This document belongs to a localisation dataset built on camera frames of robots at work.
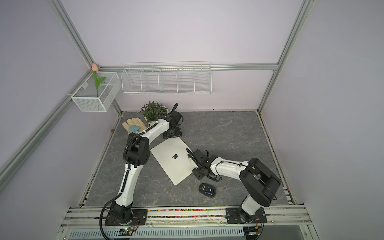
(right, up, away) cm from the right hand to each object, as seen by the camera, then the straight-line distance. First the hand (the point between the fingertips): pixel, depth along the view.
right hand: (198, 169), depth 90 cm
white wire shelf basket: (-21, +58, +8) cm, 62 cm away
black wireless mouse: (+5, -9, -10) cm, 14 cm away
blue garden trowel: (-47, +24, +17) cm, 55 cm away
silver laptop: (-16, +6, +4) cm, 17 cm away
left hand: (-16, +19, +14) cm, 28 cm away
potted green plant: (-29, +36, +4) cm, 46 cm away
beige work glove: (-50, +29, +24) cm, 63 cm away
